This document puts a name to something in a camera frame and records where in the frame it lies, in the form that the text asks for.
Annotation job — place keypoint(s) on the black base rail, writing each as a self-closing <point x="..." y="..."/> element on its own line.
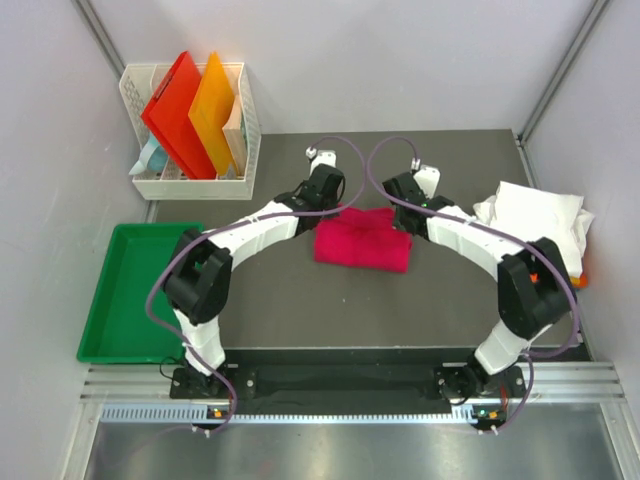
<point x="339" y="380"/>

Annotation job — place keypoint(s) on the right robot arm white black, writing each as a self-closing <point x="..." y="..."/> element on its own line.
<point x="533" y="286"/>

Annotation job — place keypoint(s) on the wooden board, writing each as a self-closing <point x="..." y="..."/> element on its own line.
<point x="235" y="134"/>

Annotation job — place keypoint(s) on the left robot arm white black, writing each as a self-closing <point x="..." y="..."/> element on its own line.
<point x="197" y="288"/>

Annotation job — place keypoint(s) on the red plastic board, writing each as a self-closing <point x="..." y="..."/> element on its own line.
<point x="166" y="117"/>

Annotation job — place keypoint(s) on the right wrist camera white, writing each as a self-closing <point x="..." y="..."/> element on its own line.
<point x="427" y="177"/>

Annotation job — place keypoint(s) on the white slotted cable duct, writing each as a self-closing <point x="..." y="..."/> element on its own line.
<point x="203" y="414"/>

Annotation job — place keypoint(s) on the folded white t shirt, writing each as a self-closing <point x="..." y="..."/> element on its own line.
<point x="530" y="214"/>

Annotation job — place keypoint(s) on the white plastic basket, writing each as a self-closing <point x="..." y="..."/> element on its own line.
<point x="136" y="85"/>

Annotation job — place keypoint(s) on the orange plastic board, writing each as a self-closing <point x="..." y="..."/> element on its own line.
<point x="209" y="113"/>

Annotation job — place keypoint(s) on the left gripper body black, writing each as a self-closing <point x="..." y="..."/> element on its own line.
<point x="329" y="206"/>

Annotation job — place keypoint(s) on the green plastic tray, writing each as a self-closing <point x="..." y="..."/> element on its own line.
<point x="118" y="330"/>

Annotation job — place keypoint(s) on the magenta t shirt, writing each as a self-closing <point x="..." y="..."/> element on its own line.
<point x="363" y="239"/>

